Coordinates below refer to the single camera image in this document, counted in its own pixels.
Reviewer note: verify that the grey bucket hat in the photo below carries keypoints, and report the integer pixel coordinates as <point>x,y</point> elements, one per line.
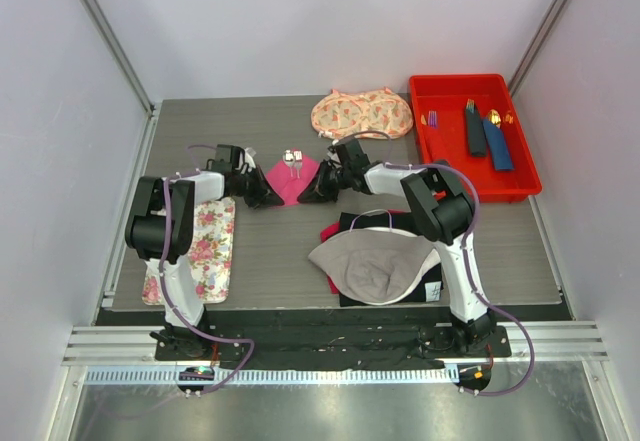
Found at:
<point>381,266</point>

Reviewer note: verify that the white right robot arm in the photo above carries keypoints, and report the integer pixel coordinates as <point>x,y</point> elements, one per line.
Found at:
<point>443,204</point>

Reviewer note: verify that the pink paper napkin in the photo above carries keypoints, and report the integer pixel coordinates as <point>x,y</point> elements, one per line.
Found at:
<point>288,182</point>

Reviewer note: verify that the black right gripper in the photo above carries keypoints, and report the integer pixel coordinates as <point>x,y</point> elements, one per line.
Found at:
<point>315,192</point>

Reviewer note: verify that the gold spoon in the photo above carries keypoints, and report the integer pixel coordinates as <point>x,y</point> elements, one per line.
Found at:
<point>494,117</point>

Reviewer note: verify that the red plastic bin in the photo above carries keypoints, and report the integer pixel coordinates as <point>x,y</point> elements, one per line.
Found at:
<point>447,96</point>

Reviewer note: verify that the black rolled napkin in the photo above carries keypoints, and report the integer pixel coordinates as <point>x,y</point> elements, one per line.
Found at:
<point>476,140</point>

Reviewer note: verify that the purple fork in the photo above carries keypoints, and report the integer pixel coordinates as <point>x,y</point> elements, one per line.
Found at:
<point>432,119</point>

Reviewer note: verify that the floral rectangular tray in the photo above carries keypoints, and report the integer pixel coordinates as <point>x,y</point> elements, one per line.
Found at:
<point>210,254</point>

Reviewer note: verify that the blue rolled napkin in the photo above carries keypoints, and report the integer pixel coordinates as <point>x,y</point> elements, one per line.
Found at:
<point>498,148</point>

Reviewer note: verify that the silver fork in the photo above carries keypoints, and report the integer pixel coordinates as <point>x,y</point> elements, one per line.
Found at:
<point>298,162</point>

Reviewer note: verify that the rainbow fork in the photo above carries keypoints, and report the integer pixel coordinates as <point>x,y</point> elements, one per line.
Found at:
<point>470,105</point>

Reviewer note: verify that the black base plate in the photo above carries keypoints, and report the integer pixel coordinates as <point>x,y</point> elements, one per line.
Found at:
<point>328,339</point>

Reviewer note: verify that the red rolled napkin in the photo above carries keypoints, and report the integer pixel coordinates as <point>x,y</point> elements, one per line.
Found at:
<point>435,144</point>

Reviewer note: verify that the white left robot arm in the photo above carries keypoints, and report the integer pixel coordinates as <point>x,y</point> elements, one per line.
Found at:
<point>161,222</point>

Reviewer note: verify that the black folded garment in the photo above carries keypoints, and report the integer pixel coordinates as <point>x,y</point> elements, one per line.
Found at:
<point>350,221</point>

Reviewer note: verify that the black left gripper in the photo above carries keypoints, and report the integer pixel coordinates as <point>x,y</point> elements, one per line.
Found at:
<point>264,195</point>

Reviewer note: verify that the aluminium front rail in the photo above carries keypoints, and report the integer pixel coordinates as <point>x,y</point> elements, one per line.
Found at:
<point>121,355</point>

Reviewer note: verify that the orange patterned fabric cover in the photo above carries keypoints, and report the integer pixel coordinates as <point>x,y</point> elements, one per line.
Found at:
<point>377,113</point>

